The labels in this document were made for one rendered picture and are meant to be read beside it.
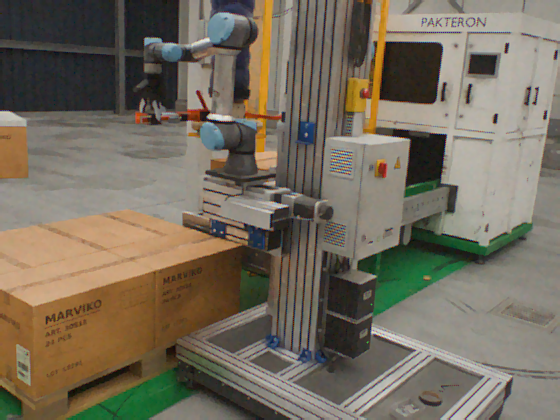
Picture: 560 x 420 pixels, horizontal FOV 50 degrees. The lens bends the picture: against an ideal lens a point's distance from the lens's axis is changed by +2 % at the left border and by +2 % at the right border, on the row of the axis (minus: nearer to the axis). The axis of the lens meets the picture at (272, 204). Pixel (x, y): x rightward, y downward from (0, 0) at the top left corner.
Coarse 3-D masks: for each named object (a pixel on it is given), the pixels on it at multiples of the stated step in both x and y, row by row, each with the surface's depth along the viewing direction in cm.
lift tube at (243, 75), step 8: (248, 8) 302; (248, 48) 311; (240, 56) 305; (248, 56) 310; (240, 64) 307; (248, 64) 314; (240, 72) 308; (248, 72) 313; (240, 80) 309; (248, 80) 314; (240, 88) 310; (248, 88) 317
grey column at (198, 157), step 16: (192, 0) 423; (208, 0) 418; (192, 16) 425; (208, 16) 421; (192, 32) 427; (192, 64) 432; (192, 80) 434; (208, 80) 432; (192, 96) 437; (208, 96) 435; (192, 144) 444; (192, 160) 447; (208, 160) 448; (192, 176) 449; (192, 192) 452; (192, 208) 454
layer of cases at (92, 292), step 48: (0, 240) 303; (48, 240) 308; (96, 240) 312; (144, 240) 317; (192, 240) 322; (0, 288) 244; (48, 288) 246; (96, 288) 250; (144, 288) 271; (192, 288) 295; (240, 288) 325; (0, 336) 249; (48, 336) 237; (96, 336) 255; (144, 336) 277; (48, 384) 241
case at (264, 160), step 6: (258, 156) 363; (264, 156) 364; (270, 156) 366; (276, 156) 366; (210, 162) 342; (216, 162) 339; (222, 162) 336; (258, 162) 341; (264, 162) 342; (270, 162) 343; (276, 162) 346; (210, 168) 342; (216, 168) 340; (258, 168) 322; (264, 168) 322
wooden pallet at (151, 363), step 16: (160, 352) 287; (112, 368) 265; (144, 368) 280; (160, 368) 289; (0, 384) 272; (80, 384) 253; (112, 384) 274; (128, 384) 275; (32, 400) 239; (48, 400) 243; (64, 400) 249; (80, 400) 261; (96, 400) 262; (32, 416) 241; (48, 416) 244; (64, 416) 250
